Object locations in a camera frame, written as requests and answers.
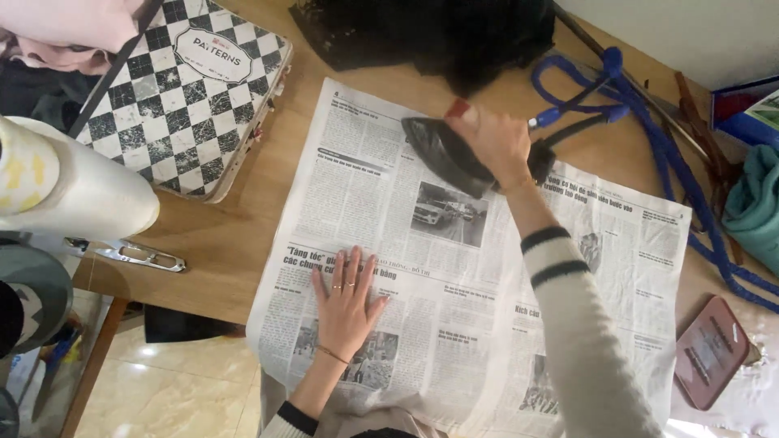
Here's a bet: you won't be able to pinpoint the person's left hand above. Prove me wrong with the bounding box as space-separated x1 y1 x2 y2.
310 245 392 366

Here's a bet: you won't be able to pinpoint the person's right hand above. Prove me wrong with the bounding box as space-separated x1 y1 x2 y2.
445 105 538 194

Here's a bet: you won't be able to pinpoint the black clothes iron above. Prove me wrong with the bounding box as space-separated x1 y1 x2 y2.
400 98 557 200

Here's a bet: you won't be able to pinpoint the printed newspaper sheet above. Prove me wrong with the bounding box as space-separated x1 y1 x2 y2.
246 77 693 438

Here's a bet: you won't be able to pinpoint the black fluffy fabric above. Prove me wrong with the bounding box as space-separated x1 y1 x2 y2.
288 0 558 99

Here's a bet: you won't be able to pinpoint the long dark metal ruler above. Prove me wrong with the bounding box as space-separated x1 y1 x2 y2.
552 2 714 164

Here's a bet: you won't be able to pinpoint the blue and red box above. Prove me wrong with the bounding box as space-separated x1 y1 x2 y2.
710 73 779 150

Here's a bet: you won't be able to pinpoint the black white checkered box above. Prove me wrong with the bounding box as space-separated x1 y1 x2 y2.
75 0 295 205

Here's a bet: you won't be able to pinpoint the teal fabric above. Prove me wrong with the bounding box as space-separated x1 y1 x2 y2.
721 144 779 276

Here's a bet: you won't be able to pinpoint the person's beige garment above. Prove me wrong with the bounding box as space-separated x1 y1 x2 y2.
260 370 452 438

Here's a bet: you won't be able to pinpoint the maroon flat case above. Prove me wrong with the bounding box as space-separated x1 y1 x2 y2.
673 296 751 412

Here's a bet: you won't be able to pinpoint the silver thread snips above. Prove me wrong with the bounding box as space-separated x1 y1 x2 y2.
63 236 187 273

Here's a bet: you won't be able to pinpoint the translucent white fabric roll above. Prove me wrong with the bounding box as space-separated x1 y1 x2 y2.
0 116 161 242

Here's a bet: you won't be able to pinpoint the clear plastic sheet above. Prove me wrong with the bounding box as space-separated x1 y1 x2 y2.
668 304 779 438

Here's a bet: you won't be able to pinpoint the pink fabric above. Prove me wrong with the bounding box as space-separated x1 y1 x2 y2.
0 0 151 77

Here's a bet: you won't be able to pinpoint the dark grey fabric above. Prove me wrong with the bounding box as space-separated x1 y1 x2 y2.
0 58 93 133

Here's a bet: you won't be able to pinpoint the white yellow patterned roll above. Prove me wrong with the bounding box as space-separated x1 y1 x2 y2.
0 118 61 217

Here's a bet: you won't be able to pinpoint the wooden table leg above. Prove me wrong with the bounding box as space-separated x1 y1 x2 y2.
57 296 130 438

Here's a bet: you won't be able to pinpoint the grey curved object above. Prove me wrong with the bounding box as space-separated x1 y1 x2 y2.
0 243 74 361

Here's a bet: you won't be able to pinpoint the blue plastic item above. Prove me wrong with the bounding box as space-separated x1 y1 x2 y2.
29 321 84 422

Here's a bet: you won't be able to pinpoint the blue iron power cord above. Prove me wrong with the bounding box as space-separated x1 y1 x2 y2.
528 47 779 315

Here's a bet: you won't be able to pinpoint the brown leather strap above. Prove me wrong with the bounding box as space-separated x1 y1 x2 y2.
672 71 745 266

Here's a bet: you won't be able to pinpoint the black strap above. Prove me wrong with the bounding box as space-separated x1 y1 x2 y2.
66 0 166 140

